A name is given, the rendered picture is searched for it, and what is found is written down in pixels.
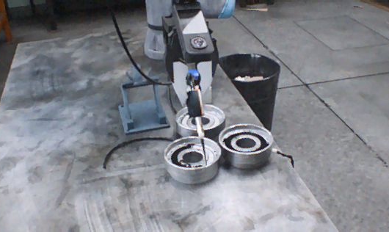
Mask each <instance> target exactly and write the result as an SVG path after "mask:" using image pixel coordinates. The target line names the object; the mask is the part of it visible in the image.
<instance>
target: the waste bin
mask: <svg viewBox="0 0 389 232"><path fill-rule="evenodd" d="M218 64H219V65H220V67H221V68H222V69H223V70H224V73H225V74H226V76H227V77H228V78H229V79H230V81H231V82H232V84H233V86H234V87H235V88H236V89H237V91H238V92H239V94H240V95H241V96H242V98H243V99H244V100H245V102H247V103H248V105H249V106H250V108H251V109H252V111H254V113H255V115H256V116H257V118H258V119H259V120H260V122H261V124H262V125H263V127H264V128H265V129H266V130H268V131H269V132H270V133H271V131H272V121H273V115H274V110H275V99H276V95H277V88H278V83H279V78H280V72H281V67H280V66H279V64H278V63H277V62H275V61H274V60H273V59H270V58H268V57H265V56H263V55H260V54H252V53H234V54H227V55H224V56H222V57H219V61H218ZM245 76H247V77H248V76H249V77H250V78H252V77H263V79H261V80H255V81H239V80H234V79H235V78H238V77H240V78H241V79H243V78H244V77H245Z"/></svg>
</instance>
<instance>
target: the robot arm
mask: <svg viewBox="0 0 389 232"><path fill-rule="evenodd" d="M145 3H146V11H147V19H148V33H147V36H146V40H145V54H146V55H147V56H148V57H150V58H153V59H161V60H164V64H165V67H166V69H167V72H168V74H169V76H170V79H171V82H172V84H173V87H174V88H175V91H176V93H177V95H178V97H179V98H180V100H181V101H182V102H183V103H184V104H187V101H188V95H187V92H186V89H187V84H186V76H187V74H188V66H187V64H186V63H193V62H194V64H195V68H196V70H197V72H198V78H197V83H198V89H199V90H200V96H202V101H203V99H204V98H205V96H206V94H207V92H208V90H209V88H210V86H211V83H212V80H213V78H214V75H215V72H216V69H217V65H218V61H219V51H218V48H217V39H216V38H215V37H214V38H212V37H211V34H212V33H213V32H214V31H213V30H212V29H211V28H209V27H208V25H209V23H208V20H207V18H216V19H220V18H230V17H231V16H233V13H234V8H235V3H236V0H145ZM180 58H181V59H182V60H184V61H185V62H184V61H182V60H180Z"/></svg>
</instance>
